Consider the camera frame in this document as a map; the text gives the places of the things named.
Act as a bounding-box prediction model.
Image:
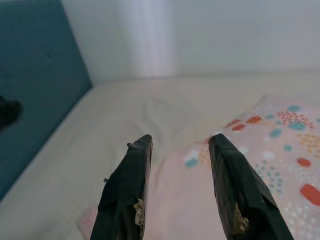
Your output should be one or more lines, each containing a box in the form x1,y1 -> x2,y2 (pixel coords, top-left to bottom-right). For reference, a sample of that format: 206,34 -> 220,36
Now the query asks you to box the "pink patterned pillow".
77,94 -> 320,240

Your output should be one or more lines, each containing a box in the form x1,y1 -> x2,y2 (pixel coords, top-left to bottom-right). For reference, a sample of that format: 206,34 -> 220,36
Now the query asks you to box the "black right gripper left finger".
89,134 -> 154,240

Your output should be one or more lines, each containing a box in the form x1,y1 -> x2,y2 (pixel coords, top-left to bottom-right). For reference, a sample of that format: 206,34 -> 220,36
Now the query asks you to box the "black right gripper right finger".
208,133 -> 295,240

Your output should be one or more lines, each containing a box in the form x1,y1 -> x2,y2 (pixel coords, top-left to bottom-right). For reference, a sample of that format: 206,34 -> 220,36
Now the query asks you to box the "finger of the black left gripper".
0,96 -> 23,131

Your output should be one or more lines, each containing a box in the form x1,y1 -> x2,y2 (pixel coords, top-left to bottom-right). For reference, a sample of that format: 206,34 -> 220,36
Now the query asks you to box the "teal padded headboard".
0,0 -> 94,202

